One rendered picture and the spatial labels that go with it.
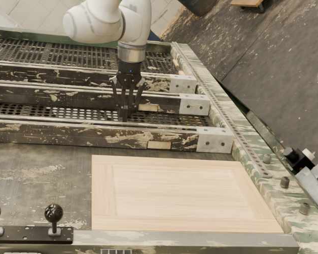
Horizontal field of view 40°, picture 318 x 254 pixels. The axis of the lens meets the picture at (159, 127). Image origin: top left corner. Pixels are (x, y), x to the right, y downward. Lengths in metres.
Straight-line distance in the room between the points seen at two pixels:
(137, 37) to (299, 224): 0.71
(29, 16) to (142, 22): 5.11
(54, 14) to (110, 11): 5.19
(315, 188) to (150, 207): 0.54
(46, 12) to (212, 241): 5.60
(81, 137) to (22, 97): 0.41
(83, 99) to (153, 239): 0.87
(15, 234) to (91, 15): 0.61
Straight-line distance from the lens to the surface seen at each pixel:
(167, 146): 1.50
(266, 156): 1.42
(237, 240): 1.08
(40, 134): 1.46
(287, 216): 1.20
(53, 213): 0.89
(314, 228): 1.19
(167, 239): 1.03
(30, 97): 1.77
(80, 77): 2.00
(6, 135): 1.48
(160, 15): 6.67
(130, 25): 1.34
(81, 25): 1.25
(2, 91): 1.78
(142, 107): 1.79
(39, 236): 1.00
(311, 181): 1.46
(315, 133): 2.80
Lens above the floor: 1.70
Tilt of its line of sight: 22 degrees down
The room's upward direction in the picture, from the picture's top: 51 degrees counter-clockwise
